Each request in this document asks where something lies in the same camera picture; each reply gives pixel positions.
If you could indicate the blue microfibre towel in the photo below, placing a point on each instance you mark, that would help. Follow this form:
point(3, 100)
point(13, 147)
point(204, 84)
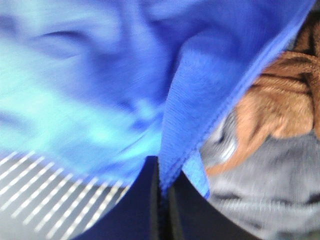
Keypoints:
point(98, 85)

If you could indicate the brown fluffy towel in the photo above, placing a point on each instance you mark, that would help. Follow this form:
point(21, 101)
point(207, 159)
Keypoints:
point(283, 102)

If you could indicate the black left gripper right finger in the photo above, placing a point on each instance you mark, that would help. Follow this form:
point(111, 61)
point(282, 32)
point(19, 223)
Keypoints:
point(193, 218)

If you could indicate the grey perforated laundry basket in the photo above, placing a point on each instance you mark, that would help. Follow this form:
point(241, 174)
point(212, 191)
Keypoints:
point(40, 200)

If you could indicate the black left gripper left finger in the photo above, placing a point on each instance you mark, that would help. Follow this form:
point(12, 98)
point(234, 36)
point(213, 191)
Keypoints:
point(135, 216)

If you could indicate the grey towel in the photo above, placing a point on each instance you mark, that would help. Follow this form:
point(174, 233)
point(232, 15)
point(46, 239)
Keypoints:
point(275, 193)

